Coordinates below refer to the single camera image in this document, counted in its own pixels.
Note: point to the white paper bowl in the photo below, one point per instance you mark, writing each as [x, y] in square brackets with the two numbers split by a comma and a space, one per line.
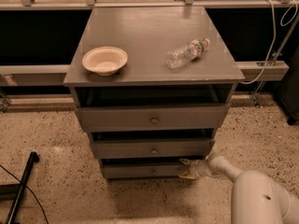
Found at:
[105, 61]

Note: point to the grey bottom drawer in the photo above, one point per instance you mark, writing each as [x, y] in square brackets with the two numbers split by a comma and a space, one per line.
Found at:
[143, 171]

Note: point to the grey middle drawer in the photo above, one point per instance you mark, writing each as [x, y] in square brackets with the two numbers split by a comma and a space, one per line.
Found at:
[118, 149]

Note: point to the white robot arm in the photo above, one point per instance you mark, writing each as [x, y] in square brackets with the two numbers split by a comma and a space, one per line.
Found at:
[256, 197]

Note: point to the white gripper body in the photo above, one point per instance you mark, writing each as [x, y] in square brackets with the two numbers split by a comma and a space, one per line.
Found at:
[195, 168]

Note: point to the grey wooden drawer cabinet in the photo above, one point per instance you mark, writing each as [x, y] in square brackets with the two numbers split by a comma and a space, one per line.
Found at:
[146, 34]

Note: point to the grey top drawer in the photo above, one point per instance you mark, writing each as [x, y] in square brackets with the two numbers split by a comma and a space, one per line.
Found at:
[150, 118]

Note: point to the grey drawer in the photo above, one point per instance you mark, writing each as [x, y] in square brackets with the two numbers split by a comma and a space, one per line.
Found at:
[150, 118]
[143, 171]
[118, 149]

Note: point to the clear plastic water bottle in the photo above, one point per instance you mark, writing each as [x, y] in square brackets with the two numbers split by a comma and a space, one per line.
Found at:
[184, 54]

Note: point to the dark cabinet at right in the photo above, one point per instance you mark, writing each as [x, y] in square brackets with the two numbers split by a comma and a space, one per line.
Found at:
[288, 90]

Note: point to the black metal stand leg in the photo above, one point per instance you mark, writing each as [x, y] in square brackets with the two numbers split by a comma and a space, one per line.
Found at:
[14, 192]

